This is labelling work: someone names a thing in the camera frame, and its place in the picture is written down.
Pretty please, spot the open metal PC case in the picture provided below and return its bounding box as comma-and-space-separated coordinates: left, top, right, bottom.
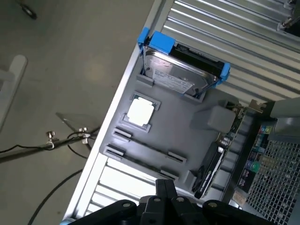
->
221, 92, 300, 225

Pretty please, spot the grey parts rack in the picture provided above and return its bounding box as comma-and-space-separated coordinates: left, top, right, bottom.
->
99, 70, 237, 196

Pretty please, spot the silver CPU chip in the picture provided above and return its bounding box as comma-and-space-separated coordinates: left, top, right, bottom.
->
126, 98, 157, 127

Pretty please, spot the hard disk with blue carrier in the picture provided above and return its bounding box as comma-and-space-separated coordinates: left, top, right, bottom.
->
137, 27, 232, 98

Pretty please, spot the black floor cable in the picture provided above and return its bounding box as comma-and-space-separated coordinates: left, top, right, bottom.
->
27, 169, 83, 225

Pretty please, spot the black chair caster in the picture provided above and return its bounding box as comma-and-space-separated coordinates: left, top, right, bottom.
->
15, 0, 38, 20

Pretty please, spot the metal table clamp bolt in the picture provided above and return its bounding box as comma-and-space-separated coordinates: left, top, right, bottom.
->
277, 14, 300, 32

